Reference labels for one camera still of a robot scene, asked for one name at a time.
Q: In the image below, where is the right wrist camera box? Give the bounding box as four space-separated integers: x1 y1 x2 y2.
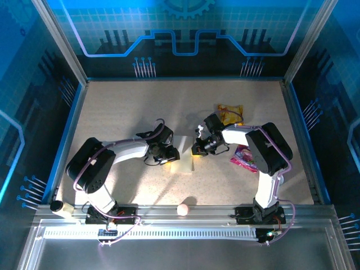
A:
195 124 208 139

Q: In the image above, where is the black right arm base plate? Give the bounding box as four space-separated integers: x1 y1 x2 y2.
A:
235 206 287 225

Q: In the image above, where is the white slotted cable duct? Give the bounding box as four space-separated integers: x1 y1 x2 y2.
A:
43 227 258 240

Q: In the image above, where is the pink snack bag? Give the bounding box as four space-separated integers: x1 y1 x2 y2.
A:
229 145 259 173

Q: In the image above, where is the aluminium frame post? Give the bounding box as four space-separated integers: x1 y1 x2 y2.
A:
282 0 338 87
30 0 89 87

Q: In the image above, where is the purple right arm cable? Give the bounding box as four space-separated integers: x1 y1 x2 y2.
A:
198 110 296 246

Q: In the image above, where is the yellow snack bag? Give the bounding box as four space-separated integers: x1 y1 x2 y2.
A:
217 103 245 126

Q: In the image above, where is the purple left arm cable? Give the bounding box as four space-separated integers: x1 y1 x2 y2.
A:
72 118 167 248

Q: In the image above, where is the beige roll with black cap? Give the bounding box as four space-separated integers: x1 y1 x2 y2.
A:
49 200 75 219

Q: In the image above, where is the aluminium frame rail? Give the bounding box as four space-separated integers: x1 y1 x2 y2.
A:
33 204 338 226

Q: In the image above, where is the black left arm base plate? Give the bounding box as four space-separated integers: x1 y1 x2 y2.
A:
85 206 139 225

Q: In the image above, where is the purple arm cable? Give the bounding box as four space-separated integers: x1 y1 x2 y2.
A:
72 118 167 248
198 110 296 246

